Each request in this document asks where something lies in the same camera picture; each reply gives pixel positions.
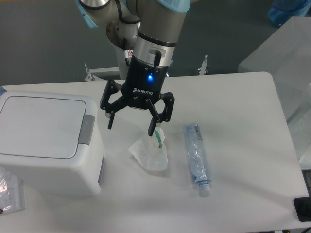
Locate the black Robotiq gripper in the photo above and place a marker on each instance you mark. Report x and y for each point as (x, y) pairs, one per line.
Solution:
(143, 85)

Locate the white push-lid trash can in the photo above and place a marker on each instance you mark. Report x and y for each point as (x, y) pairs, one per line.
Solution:
(52, 141)

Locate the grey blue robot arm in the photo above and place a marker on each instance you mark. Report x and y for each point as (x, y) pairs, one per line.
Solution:
(160, 23)

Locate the crumpled white plastic wrapper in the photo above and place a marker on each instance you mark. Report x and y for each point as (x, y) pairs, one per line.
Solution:
(150, 151)

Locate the crushed clear plastic bottle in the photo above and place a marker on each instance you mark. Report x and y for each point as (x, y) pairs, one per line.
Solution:
(197, 158)

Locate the translucent plastic storage box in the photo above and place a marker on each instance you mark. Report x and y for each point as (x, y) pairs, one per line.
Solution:
(286, 55)

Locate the clear plastic zip bag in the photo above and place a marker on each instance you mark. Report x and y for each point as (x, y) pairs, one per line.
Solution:
(11, 193)

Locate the black device at table edge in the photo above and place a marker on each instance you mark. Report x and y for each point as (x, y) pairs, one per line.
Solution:
(303, 208)

